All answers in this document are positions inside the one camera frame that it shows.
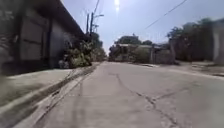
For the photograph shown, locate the trees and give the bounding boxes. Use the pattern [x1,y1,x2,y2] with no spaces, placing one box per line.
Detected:
[114,34,154,46]
[166,17,218,63]

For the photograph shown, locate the green bushes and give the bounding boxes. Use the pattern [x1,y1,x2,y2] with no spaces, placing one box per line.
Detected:
[59,39,107,70]

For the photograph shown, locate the grey concrete road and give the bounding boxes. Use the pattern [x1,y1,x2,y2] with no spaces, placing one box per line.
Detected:
[13,60,224,128]

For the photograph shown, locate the utility pole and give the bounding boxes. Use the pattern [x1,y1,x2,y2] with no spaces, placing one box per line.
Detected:
[85,12,105,39]

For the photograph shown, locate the concrete kerb with gutter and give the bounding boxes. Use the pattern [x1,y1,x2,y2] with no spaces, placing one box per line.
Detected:
[0,63,100,128]

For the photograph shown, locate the grey building with dark posts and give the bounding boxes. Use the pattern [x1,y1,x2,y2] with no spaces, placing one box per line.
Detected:
[0,0,88,76]

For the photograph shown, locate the grey concrete sidewalk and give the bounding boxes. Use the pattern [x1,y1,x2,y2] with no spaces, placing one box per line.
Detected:
[0,68,73,108]

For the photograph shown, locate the concrete roadside strip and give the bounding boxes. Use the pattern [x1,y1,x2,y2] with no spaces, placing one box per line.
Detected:
[139,60,224,78]

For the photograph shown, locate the low building with wall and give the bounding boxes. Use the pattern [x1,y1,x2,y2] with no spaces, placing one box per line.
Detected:
[108,43,176,65]

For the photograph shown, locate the pale wall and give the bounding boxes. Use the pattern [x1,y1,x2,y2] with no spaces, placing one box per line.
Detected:
[211,18,224,66]

